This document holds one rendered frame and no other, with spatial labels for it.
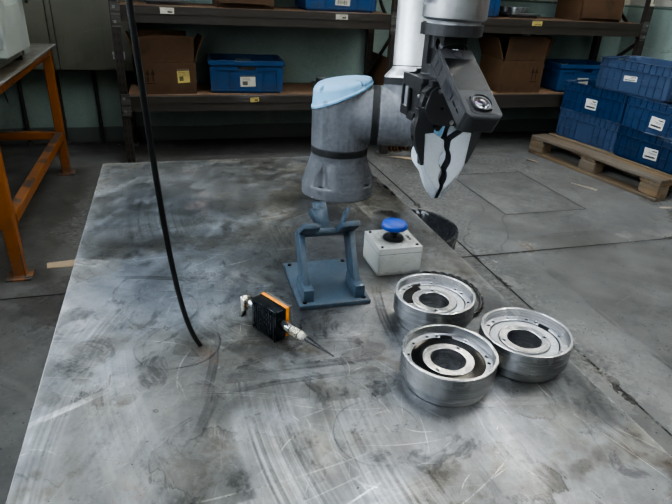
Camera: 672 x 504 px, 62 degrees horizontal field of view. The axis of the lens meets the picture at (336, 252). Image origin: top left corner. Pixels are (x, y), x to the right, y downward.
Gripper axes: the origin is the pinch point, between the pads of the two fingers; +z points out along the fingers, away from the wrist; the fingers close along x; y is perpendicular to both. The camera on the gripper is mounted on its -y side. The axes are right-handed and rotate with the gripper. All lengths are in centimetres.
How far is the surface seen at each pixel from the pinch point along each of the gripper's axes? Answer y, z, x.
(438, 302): -4.1, 14.6, -0.1
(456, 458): -28.3, 16.1, 9.3
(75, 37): 365, 20, 89
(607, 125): 276, 64, -277
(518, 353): -19.6, 12.0, -2.0
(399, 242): 9.0, 11.7, 0.6
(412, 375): -19.0, 13.3, 10.2
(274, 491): -28.0, 16.0, 26.7
